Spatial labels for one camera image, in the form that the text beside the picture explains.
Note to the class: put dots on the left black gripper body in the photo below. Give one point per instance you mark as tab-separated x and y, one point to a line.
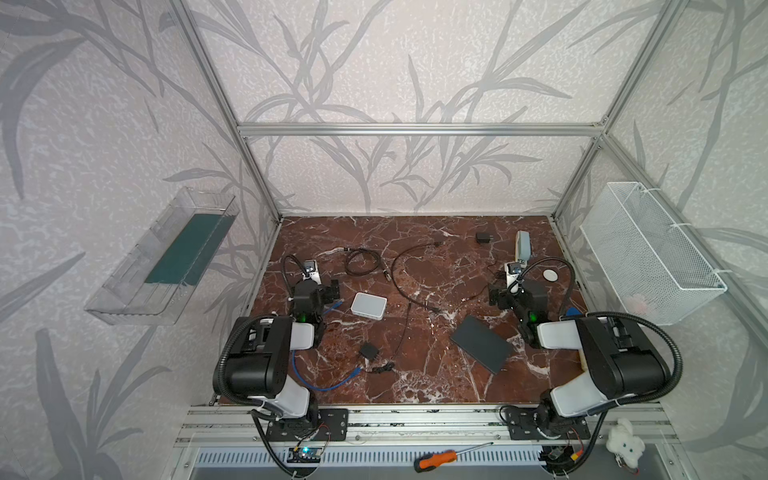
324	289

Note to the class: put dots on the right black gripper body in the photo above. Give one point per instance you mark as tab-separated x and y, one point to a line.
501	295

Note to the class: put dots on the black network switch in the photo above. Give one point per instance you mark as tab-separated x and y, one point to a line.
486	347

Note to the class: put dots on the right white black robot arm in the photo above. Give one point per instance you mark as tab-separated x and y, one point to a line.
627	360

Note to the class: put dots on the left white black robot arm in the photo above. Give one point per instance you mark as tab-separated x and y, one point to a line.
254	368

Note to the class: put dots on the white round disc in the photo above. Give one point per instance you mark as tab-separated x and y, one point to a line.
550	275

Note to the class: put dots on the grey brush block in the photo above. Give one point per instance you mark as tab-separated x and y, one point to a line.
523	250

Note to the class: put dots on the black power adapter cube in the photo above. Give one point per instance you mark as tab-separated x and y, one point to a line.
369	351

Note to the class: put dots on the pink item in basket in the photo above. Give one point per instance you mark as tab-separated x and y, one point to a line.
637	304

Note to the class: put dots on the green circuit board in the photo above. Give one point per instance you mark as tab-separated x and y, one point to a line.
304	455

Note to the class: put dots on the white plush toy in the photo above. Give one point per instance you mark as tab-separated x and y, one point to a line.
624	444

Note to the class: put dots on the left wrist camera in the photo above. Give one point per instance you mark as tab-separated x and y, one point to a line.
310	271

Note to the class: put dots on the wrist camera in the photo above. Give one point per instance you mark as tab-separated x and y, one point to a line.
512	272
310	271

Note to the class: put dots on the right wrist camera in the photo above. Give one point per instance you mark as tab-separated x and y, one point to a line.
512	272

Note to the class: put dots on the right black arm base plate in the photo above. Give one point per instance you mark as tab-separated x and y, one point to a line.
541	423

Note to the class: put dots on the white wire mesh basket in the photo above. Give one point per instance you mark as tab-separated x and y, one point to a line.
643	250

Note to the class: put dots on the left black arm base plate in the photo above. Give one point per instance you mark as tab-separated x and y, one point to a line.
326	424

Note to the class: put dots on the clear plastic wall tray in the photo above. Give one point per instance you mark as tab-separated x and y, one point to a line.
153	284

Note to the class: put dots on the orange handled screwdriver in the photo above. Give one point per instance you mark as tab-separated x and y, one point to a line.
431	461

